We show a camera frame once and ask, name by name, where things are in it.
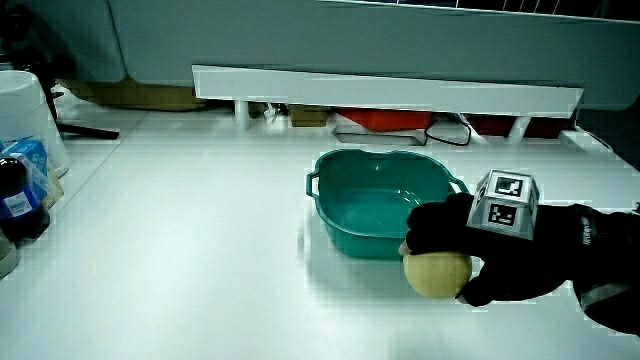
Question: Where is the person's right hand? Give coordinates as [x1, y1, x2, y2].
[398, 168, 594, 308]

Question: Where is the yellow pear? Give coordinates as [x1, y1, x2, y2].
[402, 251, 474, 300]

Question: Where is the person's right forearm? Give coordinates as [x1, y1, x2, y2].
[569, 202, 640, 337]

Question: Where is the white desk shelf riser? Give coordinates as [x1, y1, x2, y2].
[191, 64, 585, 146]

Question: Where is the white desk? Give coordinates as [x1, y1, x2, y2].
[0, 105, 640, 360]

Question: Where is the dark red box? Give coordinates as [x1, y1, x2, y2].
[464, 113, 572, 140]

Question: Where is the green plastic basin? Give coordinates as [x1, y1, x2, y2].
[305, 148, 471, 261]

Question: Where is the white flat tray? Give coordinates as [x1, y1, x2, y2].
[331, 124, 427, 147]

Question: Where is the orange box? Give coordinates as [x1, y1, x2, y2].
[335, 107, 433, 133]

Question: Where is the small brown box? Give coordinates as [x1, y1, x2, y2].
[288, 103, 331, 128]

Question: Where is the cardboard box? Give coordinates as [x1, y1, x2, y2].
[59, 77, 207, 112]

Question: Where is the blue carton box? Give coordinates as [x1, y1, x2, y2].
[0, 138, 52, 202]

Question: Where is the dark bottle with blue label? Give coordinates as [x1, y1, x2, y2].
[0, 157, 52, 244]

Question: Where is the black tripod stand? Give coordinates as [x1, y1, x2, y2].
[0, 3, 121, 141]

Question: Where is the white rounded container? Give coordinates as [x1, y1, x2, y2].
[0, 228, 21, 279]

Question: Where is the white plastic bucket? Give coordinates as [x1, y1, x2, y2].
[0, 69, 72, 178]

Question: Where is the black cable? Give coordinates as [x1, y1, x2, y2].
[423, 115, 473, 148]

